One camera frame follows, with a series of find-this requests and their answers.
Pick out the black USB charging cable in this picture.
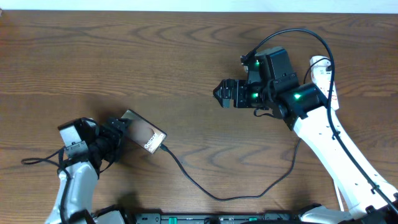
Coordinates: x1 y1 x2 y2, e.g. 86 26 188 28
159 57 332 202

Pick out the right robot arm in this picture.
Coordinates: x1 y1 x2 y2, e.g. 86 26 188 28
213 47 397 223

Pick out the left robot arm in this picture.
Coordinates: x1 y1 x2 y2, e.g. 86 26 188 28
45 118 132 223

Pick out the white power strip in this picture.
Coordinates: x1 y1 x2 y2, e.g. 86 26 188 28
311 67 340 111

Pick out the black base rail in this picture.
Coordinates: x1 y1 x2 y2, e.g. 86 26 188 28
133 213 300 224

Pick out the white power strip cord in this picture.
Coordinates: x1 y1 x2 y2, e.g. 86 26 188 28
334 180 345 212

